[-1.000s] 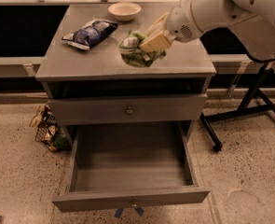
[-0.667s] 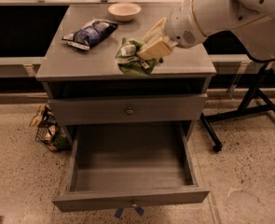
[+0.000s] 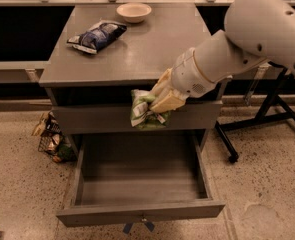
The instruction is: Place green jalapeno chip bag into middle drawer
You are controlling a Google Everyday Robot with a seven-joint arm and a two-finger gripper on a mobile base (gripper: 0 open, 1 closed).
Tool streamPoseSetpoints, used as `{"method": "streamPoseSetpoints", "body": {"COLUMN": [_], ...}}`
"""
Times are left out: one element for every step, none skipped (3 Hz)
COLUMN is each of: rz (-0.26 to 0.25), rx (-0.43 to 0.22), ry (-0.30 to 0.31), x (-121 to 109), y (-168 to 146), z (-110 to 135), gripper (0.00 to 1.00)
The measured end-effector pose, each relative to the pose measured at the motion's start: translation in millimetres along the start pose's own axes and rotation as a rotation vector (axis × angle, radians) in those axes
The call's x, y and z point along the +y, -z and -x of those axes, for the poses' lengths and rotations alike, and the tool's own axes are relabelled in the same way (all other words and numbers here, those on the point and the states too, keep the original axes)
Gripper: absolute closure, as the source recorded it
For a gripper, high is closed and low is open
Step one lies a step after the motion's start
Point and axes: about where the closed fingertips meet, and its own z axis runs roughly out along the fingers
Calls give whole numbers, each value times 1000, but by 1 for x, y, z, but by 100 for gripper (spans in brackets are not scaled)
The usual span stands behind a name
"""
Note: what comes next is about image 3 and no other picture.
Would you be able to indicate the closed grey upper drawer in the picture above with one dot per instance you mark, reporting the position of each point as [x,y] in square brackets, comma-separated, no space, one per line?
[110,118]

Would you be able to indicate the black stand with tabletop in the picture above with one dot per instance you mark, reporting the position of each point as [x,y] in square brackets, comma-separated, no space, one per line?
[261,116]

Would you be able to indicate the green jalapeno chip bag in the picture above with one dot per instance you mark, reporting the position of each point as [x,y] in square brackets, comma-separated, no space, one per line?
[141,117]

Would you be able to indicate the grey drawer cabinet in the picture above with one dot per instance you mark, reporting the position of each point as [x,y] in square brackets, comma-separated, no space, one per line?
[135,61]

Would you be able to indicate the blue chip bag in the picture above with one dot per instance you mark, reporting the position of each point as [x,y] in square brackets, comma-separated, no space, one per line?
[98,37]

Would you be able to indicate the blue tape strips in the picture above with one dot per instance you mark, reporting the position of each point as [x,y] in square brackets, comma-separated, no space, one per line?
[146,224]

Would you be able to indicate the white ceramic bowl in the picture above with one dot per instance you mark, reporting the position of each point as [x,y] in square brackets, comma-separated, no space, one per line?
[134,12]

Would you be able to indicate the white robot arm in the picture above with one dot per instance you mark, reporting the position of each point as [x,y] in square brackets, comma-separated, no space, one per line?
[255,32]

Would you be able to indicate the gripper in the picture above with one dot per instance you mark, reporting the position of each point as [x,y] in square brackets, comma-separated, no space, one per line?
[186,74]

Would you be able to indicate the open grey drawer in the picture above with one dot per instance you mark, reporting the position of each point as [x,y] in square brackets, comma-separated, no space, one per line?
[142,177]

